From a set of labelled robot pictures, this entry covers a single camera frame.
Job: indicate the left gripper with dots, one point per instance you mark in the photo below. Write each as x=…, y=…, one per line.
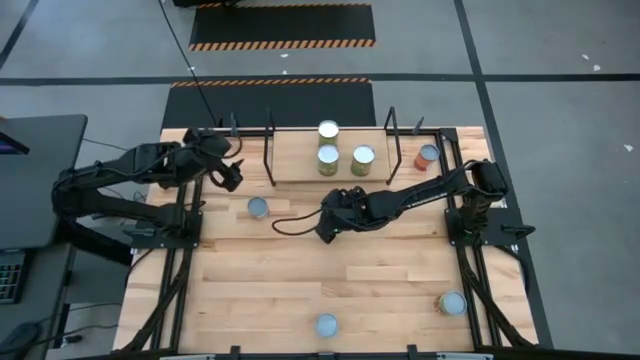
x=207, y=147

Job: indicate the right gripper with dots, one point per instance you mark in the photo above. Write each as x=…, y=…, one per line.
x=347, y=207

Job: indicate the green label tin can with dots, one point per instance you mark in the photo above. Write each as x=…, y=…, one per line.
x=363, y=154
x=328, y=154
x=328, y=130

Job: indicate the tin can with grey lid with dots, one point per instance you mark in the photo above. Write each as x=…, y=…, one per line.
x=326, y=325

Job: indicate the red label tin can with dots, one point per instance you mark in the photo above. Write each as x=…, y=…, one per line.
x=429, y=152

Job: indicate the pasta print tin can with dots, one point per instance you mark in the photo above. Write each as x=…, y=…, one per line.
x=453, y=303

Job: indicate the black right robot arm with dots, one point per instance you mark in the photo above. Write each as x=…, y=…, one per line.
x=430, y=190

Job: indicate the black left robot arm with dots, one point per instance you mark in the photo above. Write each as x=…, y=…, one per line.
x=125, y=160

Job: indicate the black floor mat hazard stripe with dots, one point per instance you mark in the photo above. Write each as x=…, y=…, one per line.
x=280, y=25
x=280, y=105

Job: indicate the dark grey desk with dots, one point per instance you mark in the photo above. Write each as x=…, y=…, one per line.
x=35, y=190

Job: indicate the computer screen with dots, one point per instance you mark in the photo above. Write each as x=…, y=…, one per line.
x=10, y=144

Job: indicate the backlit keyboard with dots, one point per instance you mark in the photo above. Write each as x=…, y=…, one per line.
x=10, y=277

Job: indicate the black computer mouse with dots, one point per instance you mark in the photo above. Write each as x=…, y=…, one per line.
x=17, y=339

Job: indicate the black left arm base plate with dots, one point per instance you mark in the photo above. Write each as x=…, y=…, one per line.
x=150, y=237

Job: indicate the black table frame rails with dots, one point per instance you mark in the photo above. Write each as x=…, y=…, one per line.
x=178, y=320

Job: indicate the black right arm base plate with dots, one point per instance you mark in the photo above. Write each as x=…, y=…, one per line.
x=500, y=230

